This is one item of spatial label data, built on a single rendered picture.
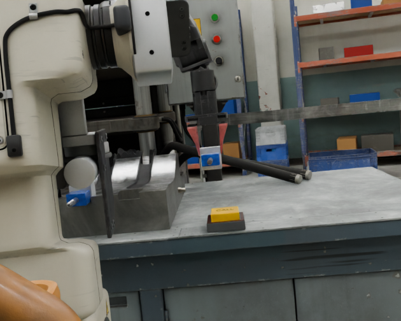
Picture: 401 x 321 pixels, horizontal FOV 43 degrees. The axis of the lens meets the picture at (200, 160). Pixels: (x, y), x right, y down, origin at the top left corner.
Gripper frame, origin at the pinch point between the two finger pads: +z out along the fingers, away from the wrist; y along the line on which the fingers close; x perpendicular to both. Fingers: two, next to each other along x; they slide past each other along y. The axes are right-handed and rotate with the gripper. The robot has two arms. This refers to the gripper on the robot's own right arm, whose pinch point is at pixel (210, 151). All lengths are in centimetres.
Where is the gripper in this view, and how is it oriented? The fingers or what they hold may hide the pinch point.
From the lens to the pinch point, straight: 125.6
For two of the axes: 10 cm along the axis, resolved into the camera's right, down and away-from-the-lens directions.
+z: 1.1, 9.9, 0.9
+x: -0.5, 1.0, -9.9
